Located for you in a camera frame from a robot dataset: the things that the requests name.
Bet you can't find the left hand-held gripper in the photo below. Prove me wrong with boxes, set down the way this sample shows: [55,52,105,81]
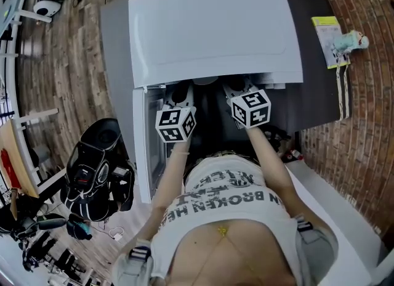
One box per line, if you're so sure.
[155,83,198,144]

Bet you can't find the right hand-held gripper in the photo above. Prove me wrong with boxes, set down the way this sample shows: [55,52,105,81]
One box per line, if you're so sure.
[222,80,272,130]

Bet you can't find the white microwave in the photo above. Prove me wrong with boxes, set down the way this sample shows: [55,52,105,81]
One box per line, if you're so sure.
[127,0,304,204]

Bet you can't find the person's left forearm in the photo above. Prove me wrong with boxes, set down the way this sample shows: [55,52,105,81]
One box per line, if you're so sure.
[135,138,191,242]

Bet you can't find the person's right forearm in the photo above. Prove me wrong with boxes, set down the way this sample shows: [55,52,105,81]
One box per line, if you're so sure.
[246,124,298,218]

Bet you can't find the black table white legs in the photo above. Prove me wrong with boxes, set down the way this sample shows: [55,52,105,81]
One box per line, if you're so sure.
[100,0,353,144]

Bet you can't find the black round stool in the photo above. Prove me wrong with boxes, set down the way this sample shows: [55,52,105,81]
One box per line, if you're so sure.
[80,118,123,152]

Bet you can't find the red white small object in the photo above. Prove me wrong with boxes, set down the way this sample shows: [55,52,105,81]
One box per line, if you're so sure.
[283,149,304,163]

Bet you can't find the yellow green book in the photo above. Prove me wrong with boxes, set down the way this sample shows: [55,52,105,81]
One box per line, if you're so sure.
[310,15,352,70]

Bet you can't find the person's white printed shirt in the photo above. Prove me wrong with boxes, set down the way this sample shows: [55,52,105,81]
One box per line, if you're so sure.
[150,155,308,286]

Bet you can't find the light blue plush toy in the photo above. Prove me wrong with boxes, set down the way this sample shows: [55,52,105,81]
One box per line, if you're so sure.
[331,30,370,63]

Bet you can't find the black backpack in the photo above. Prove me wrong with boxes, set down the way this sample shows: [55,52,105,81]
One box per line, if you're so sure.
[60,141,136,241]

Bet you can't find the white black round device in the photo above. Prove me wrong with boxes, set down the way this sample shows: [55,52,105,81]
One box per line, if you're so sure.
[33,0,67,18]

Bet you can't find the person's upper chest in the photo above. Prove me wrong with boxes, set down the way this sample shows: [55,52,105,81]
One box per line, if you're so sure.
[167,219,296,286]

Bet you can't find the wooden desk white legs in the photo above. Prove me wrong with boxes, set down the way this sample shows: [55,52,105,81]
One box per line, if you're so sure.
[0,108,59,199]

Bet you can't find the black tangled cable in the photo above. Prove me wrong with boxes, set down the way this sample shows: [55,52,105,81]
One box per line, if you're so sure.
[264,126,292,150]

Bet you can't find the white striped strap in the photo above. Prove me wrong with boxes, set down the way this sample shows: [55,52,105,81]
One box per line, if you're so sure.
[336,62,352,121]

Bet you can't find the gold necklace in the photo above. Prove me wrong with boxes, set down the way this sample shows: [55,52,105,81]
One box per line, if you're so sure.
[196,226,256,286]

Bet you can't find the grey shoulder strap with buckle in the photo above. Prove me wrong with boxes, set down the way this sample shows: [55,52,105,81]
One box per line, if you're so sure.
[295,215,339,286]
[112,238,155,286]

